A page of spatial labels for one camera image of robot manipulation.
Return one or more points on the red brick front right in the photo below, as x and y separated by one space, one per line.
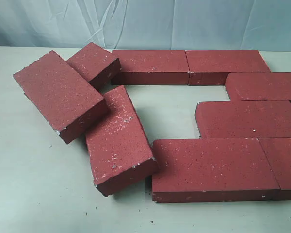
278 153

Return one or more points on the red brick front large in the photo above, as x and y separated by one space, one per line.
212 170

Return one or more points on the red brick second row right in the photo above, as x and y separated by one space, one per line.
259 86

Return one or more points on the red brick angled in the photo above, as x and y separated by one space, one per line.
95 64
119 151

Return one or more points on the white fabric backdrop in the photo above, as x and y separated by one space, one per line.
263 25

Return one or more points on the red brick back row left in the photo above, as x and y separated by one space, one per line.
151 67

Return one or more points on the red brick third row right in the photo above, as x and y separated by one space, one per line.
244 119

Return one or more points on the red brick back row right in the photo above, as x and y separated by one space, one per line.
211 67

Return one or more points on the red brick large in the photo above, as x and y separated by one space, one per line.
65 99
212 170

